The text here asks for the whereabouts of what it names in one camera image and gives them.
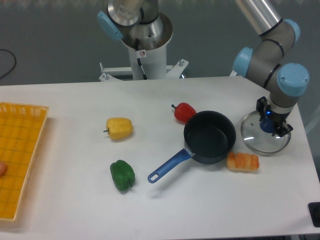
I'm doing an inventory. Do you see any orange item in basket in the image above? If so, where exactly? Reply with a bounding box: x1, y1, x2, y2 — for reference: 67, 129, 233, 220
0, 161, 7, 176

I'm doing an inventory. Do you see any dark blue saucepan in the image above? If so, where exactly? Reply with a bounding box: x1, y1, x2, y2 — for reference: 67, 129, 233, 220
147, 110, 236, 184

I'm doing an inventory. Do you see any orange toast bread piece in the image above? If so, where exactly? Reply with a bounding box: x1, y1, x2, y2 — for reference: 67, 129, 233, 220
226, 152, 260, 172

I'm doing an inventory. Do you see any yellow plastic basket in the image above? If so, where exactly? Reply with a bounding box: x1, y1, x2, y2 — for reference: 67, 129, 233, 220
0, 102, 49, 222

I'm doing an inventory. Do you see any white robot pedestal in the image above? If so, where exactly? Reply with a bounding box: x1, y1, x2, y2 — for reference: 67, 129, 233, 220
97, 11, 189, 82

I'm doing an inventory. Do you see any yellow bell pepper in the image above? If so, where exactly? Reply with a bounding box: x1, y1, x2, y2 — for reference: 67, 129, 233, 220
103, 117, 133, 140

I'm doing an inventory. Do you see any black cable on pedestal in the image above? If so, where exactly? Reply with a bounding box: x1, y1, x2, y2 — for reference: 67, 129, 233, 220
134, 37, 148, 81

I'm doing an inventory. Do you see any green bell pepper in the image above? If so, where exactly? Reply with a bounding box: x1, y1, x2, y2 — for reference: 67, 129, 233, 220
110, 159, 136, 192

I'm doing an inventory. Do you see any black device at table edge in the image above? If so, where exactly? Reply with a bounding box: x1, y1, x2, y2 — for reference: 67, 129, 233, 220
308, 202, 320, 228

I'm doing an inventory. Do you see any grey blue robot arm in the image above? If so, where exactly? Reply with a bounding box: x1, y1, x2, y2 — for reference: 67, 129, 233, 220
97, 0, 310, 137

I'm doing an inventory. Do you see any red bell pepper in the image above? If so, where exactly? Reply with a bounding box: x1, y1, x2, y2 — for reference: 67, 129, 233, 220
171, 102, 197, 124

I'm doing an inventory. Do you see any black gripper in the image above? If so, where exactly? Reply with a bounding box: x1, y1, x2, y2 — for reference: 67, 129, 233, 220
256, 97, 293, 137

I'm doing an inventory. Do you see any black cable on floor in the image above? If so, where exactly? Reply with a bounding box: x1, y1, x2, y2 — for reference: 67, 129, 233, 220
0, 48, 17, 79

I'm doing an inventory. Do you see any glass lid blue knob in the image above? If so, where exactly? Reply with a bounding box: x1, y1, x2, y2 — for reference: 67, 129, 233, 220
240, 111, 291, 156

